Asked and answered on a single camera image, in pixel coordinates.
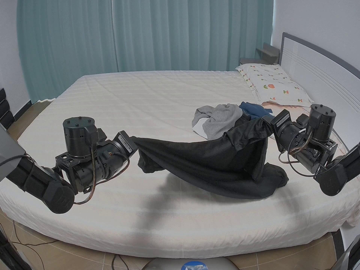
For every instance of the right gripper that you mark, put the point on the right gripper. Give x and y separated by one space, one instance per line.
292 139

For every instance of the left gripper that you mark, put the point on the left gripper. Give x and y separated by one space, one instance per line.
112 162

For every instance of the black T-shirt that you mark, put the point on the black T-shirt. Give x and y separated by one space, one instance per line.
211 162

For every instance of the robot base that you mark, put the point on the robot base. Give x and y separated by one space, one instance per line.
168 266

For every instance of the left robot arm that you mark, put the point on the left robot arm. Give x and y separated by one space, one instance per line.
36 179

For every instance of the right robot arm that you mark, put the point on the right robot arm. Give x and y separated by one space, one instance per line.
332 179

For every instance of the bed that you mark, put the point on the bed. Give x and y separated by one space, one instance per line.
140 108

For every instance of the pile of clothes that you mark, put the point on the pile of clothes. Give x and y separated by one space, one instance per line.
219 117

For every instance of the white printed pillow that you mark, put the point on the white printed pillow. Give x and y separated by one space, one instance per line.
275 80

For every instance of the grey bedside table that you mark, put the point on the grey bedside table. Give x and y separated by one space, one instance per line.
270 51

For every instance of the blue-green curtain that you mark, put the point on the blue-green curtain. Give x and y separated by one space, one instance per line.
70 38
182 24

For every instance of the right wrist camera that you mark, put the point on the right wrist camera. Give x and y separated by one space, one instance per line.
303 120

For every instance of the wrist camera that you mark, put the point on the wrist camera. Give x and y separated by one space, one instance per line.
101 136
303 120

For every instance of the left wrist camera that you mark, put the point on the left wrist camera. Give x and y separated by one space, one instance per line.
101 136

